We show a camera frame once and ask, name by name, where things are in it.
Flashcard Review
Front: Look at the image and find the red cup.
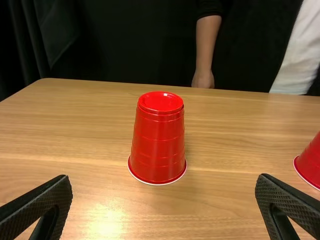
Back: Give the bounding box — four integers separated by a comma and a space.
127, 91, 188, 187
292, 131, 320, 191

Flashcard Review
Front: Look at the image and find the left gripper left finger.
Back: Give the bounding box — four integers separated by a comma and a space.
0, 174, 74, 240

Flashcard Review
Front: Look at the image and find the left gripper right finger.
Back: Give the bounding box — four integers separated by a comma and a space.
254, 173, 320, 240

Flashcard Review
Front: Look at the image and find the person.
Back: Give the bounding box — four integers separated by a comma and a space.
191, 0, 320, 96

